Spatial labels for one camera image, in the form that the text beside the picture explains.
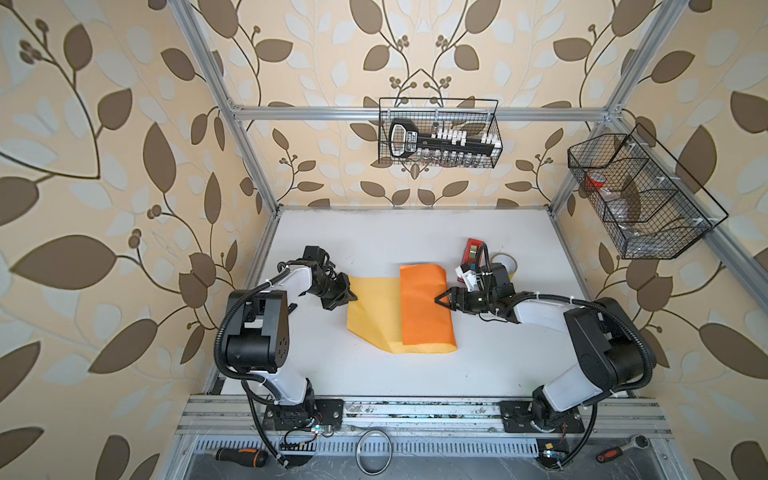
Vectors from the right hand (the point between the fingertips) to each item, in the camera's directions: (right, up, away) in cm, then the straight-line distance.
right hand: (444, 305), depth 90 cm
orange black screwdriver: (-49, -29, -24) cm, 61 cm away
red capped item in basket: (+45, +38, -1) cm, 59 cm away
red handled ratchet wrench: (+43, -28, -20) cm, 55 cm away
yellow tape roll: (+23, +12, +10) cm, 29 cm away
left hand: (-26, +3, 0) cm, 26 cm away
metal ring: (-24, -28, -23) cm, 43 cm away
